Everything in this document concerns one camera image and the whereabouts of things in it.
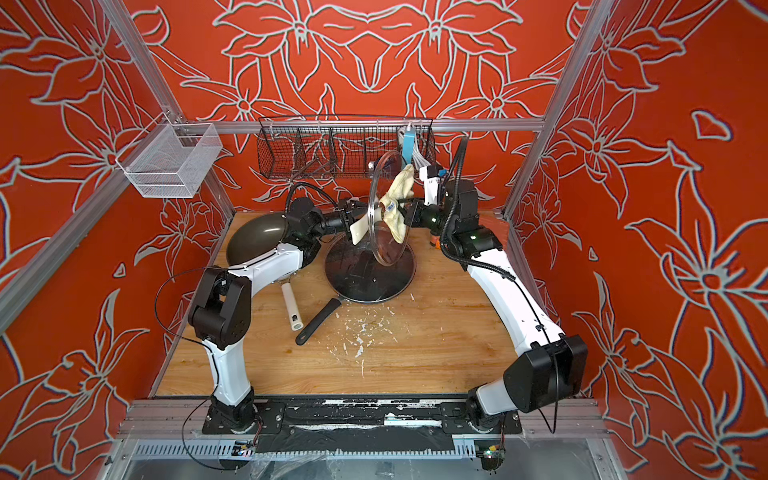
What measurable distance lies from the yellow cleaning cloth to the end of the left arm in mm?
64

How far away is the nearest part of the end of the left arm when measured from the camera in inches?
28.7

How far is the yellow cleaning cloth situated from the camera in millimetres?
702
